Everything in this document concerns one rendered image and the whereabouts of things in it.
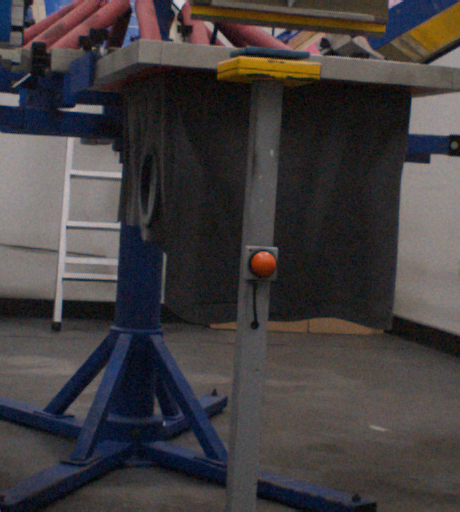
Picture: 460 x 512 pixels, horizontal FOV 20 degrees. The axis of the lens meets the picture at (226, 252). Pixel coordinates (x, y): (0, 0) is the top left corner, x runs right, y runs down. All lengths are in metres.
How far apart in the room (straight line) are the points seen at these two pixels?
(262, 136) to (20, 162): 4.92
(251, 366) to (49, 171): 4.93
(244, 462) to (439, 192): 4.80
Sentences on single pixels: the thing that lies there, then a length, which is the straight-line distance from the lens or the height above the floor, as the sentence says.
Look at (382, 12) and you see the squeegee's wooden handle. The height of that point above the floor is 1.09.
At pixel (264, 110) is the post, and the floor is 0.88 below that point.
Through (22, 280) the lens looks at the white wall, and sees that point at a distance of 6.88.
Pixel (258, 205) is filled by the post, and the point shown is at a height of 0.74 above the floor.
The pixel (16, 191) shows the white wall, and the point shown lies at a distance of 6.85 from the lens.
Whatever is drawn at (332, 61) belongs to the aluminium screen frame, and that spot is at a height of 0.98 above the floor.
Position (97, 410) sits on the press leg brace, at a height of 0.17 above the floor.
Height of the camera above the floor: 0.77
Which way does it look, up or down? 3 degrees down
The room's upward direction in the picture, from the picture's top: 4 degrees clockwise
